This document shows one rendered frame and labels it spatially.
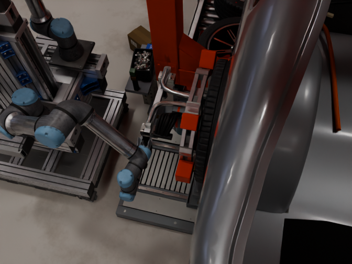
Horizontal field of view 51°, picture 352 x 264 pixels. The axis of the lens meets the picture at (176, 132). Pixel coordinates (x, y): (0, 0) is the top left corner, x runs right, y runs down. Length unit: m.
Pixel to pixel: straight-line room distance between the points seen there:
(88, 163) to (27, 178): 0.42
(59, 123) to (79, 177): 1.08
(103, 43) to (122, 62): 0.30
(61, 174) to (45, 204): 0.30
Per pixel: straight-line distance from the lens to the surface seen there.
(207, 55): 1.90
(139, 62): 2.61
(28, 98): 1.99
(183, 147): 1.75
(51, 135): 1.59
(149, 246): 2.61
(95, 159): 2.64
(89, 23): 3.79
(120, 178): 1.68
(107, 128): 1.68
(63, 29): 2.24
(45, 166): 2.74
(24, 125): 1.80
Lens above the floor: 2.53
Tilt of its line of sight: 60 degrees down
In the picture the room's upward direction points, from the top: 4 degrees counter-clockwise
